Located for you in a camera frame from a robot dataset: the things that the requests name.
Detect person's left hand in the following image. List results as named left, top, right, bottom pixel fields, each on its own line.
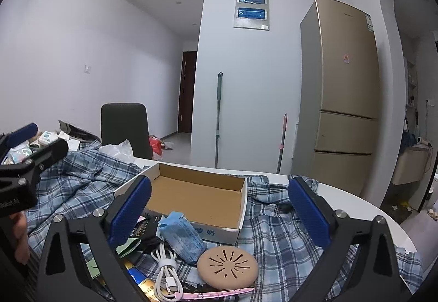
left=10, top=212, right=30, bottom=265

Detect white wet wipes pack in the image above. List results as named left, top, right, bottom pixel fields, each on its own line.
left=37, top=131, right=59, bottom=146

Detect pastel tissue packet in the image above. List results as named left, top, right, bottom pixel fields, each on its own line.
left=1, top=141, right=32, bottom=165

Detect green pouch with snap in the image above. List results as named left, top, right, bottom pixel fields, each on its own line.
left=87, top=237, right=141, bottom=279

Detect clear plastic bag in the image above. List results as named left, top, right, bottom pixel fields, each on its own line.
left=99, top=140, right=134, bottom=164

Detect dark office chair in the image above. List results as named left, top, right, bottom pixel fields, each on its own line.
left=100, top=103, right=153, bottom=160

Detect yellow blue card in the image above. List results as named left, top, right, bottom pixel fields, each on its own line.
left=124, top=260, right=160, bottom=302

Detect black snack packet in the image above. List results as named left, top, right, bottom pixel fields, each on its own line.
left=131, top=216, right=161, bottom=240

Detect red plastic bag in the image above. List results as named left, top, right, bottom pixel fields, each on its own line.
left=149, top=135, right=163, bottom=156

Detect blue plaid shirt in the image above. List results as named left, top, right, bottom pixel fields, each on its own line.
left=25, top=140, right=423, bottom=302

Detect beige cabinet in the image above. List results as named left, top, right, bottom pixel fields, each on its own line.
left=391, top=144, right=431, bottom=186

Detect blue tissue pack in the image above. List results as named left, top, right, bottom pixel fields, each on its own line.
left=158, top=212, right=206, bottom=265

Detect round tan perforated disc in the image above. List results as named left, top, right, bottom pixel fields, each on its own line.
left=197, top=246, right=259, bottom=290

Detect dark wooden door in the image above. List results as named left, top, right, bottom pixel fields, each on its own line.
left=178, top=51, right=197, bottom=133

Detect open cardboard box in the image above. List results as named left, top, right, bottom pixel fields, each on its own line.
left=114, top=162, right=248, bottom=244

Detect gold refrigerator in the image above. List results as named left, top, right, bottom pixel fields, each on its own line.
left=291, top=0, right=381, bottom=195

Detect grey electrical panel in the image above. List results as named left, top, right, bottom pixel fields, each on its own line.
left=234, top=0, right=269, bottom=31

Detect white coiled charging cable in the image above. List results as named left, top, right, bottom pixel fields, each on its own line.
left=150, top=242, right=182, bottom=302

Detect pink strap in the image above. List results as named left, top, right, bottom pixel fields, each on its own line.
left=181, top=286, right=256, bottom=301

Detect green mop handle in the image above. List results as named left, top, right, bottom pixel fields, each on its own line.
left=215, top=72, right=223, bottom=168

